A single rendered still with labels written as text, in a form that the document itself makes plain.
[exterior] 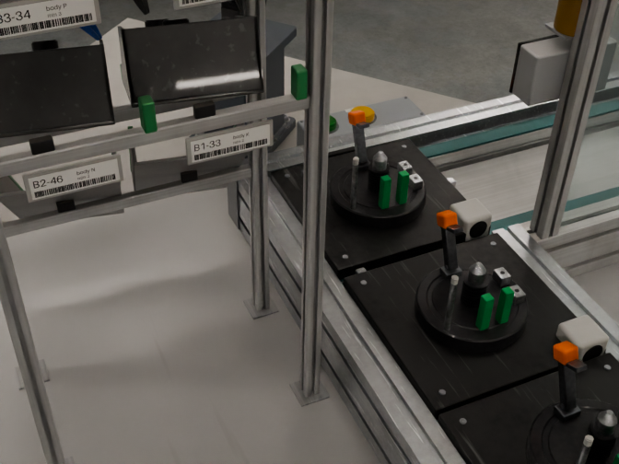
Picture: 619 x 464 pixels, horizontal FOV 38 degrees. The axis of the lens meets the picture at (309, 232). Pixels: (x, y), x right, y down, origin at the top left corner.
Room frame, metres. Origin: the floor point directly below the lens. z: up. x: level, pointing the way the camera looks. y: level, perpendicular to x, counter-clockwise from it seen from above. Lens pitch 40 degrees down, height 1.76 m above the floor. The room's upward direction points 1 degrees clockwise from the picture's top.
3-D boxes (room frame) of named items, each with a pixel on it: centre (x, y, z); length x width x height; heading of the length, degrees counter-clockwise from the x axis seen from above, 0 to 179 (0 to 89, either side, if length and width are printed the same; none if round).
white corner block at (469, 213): (0.99, -0.23, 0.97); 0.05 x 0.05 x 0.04; 25
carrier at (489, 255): (0.80, -0.21, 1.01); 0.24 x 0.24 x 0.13; 25
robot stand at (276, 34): (1.35, 0.12, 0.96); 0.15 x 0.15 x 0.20; 66
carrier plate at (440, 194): (1.03, -0.10, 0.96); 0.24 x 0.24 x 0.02; 25
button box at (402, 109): (1.26, -0.08, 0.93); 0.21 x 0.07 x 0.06; 115
